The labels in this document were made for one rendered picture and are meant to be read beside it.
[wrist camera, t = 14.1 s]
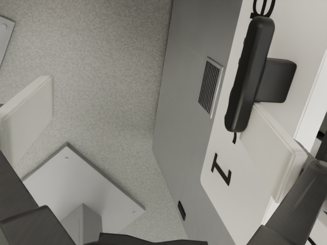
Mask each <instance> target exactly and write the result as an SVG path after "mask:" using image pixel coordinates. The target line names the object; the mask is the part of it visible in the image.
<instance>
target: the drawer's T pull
mask: <svg viewBox="0 0 327 245"><path fill-rule="evenodd" d="M274 32H275V23H274V21H273V20H272V19H271V18H269V17H261V16H257V17H254V18H253V19H252V20H251V22H250V23H249V26H248V30H247V33H246V37H245V41H244V45H243V49H242V53H241V57H240V61H239V65H238V68H237V72H236V77H235V81H234V85H233V89H232V93H231V96H230V100H229V104H228V108H227V112H226V115H225V119H224V125H225V128H226V129H227V131H229V132H237V133H239V132H243V131H244V130H245V129H246V127H247V124H248V120H249V117H250V113H251V110H252V107H253V104H254V101H255V102H268V103H284V102H285V100H286V98H287V95H288V92H289V89H290V86H291V83H292V80H293V77H294V74H295V71H296V68H297V65H296V64H295V63H294V62H292V61H290V60H287V59H278V58H269V57H267V56H268V52H269V49H270V45H271V42H272V39H273V34H274Z"/></svg>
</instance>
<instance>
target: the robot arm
mask: <svg viewBox="0 0 327 245"><path fill-rule="evenodd" d="M53 117H54V77H53V76H52V74H44V73H43V74H42V75H41V76H39V77H38V78H37V79H35V80H34V81H33V82H32V83H31V84H30V85H28V86H27V87H26V88H24V89H23V90H22V91H21V92H19V93H18V94H17V95H16V96H14V97H13V98H12V99H11V100H9V101H8V102H7V103H6V104H0V245H76V244H75V242H74V241H73V239H72V238H71V237H70V235H69V234H68V233H67V231H66V230H65V228H64V227H63V226H62V224H61V223H60V222H59V220H58V219H57V217H56V216H55V215H54V213H53V212H52V210H51V209H50V208H49V207H48V206H47V205H43V206H40V207H39V205H38V204H37V202H36V201H35V200H34V198H33V197H32V195H31V194H30V193H29V191H28V190H27V188H26V187H25V185H24V184H23V182H22V181H21V179H20V178H19V176H18V175H17V173H16V172H15V170H14V168H15V167H16V166H17V164H18V163H19V162H20V160H21V159H22V158H23V156H24V155H25V154H26V153H27V151H28V150H29V149H30V147H31V146H32V145H33V143H34V142H35V141H36V139H37V138H38V137H39V135H40V134H41V133H42V131H43V130H44V129H45V127H46V126H47V125H48V123H49V122H50V121H51V119H52V118H53ZM239 139H240V140H241V142H242V144H243V146H244V148H245V149H246V151H247V153H248V155H249V156H250V158H251V160H252V162H253V164H254V165H255V167H256V169H257V171H258V172H259V174H260V176H261V178H262V180H263V181H264V183H265V185H266V187H267V188H268V190H269V192H270V194H271V196H272V197H273V199H274V201H275V202H276V203H278V204H279V206H278V207H277V209H276V210H275V211H274V213H273V214H272V216H271V217H270V219H269V220H268V221H267V223H266V224H265V225H261V226H260V227H259V228H258V229H257V231H256V232H255V233H254V235H253V236H252V238H251V239H250V240H249V241H248V243H247V244H246V245H305V244H306V242H307V239H308V237H309V235H310V233H311V231H312V228H313V226H314V224H315V222H316V220H317V218H318V215H319V213H320V211H321V210H322V211H325V212H327V162H324V161H321V160H316V159H315V158H314V157H313V156H312V155H311V154H310V153H309V152H308V150H307V149H306V148H304V146H303V145H302V144H301V143H300V142H298V141H297V140H295V139H294V138H292V137H291V136H290V135H289V134H288V133H287V131H286V130H285V129H284V128H283V127H282V126H281V125H280V124H279V123H278V122H277V120H276V119H275V118H274V117H273V116H272V115H271V114H270V113H269V112H268V111H267V109H266V108H265V107H264V106H263V105H262V104H261V103H260V102H255V101H254V104H253V107H252V110H251V113H250V117H249V120H248V124H247V127H246V129H245V130H244V131H243V132H241V133H240V137H239ZM83 245H208V242H206V241H194V240H183V239H181V240H173V241H166V242H158V243H154V242H150V241H146V240H143V239H140V238H136V237H133V236H130V235H125V234H114V233H102V232H100V235H99V239H98V241H95V242H90V243H86V244H83Z"/></svg>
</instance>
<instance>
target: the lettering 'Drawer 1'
mask: <svg viewBox="0 0 327 245"><path fill-rule="evenodd" d="M256 2H257V0H254V2H253V13H252V12H251V15H250V18H251V19H253V18H254V17H257V16H261V17H267V18H269V17H270V15H271V14H272V11H273V8H274V5H275V0H272V2H271V6H270V8H269V11H268V12H267V14H265V15H263V14H264V11H265V7H266V3H267V0H263V5H262V9H261V13H260V14H258V13H257V11H256ZM232 89H233V88H232ZM232 89H231V92H230V96H231V93H232ZM230 96H229V100H230ZM232 142H233V144H235V143H236V132H234V138H233V141H232ZM217 156H218V155H217V153H215V156H214V160H213V164H212V168H211V171H212V172H213V171H214V167H215V168H216V169H217V171H218V172H219V174H220V175H221V177H222V178H223V180H224V181H225V182H226V184H227V185H228V186H229V184H230V180H231V173H232V172H231V171H230V170H229V172H228V177H226V175H225V174H224V172H223V171H222V170H221V168H220V167H219V166H218V164H217V163H216V160H217Z"/></svg>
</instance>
